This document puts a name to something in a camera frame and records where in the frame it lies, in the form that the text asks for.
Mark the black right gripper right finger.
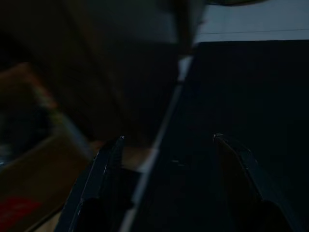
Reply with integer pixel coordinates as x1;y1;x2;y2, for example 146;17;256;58
213;133;308;232

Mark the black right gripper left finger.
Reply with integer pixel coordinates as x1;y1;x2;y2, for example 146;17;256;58
54;135;126;232

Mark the brown cardboard box red label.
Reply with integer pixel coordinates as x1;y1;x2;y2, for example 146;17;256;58
0;62;94;232

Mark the white tape strip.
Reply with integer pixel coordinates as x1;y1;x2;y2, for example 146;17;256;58
120;56;194;232

